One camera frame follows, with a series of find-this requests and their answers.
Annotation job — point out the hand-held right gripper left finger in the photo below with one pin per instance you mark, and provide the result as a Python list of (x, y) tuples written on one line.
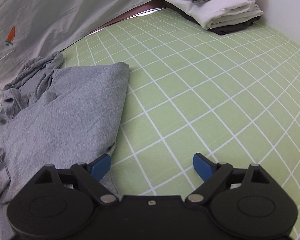
[(100, 166)]

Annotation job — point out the grey carrot print sheet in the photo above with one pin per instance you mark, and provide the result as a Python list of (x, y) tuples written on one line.
[(52, 17)]

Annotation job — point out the dark grey folded garment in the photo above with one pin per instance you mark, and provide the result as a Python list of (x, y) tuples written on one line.
[(230, 28)]

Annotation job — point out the stack of folded clothes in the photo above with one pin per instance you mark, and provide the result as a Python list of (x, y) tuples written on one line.
[(215, 11)]

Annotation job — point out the green grid bed sheet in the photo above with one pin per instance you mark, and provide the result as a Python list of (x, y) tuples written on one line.
[(202, 92)]

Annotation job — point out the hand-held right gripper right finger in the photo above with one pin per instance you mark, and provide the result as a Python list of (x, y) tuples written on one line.
[(203, 166)]

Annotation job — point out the grey zip hoodie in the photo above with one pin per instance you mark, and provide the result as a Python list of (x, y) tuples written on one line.
[(65, 117)]

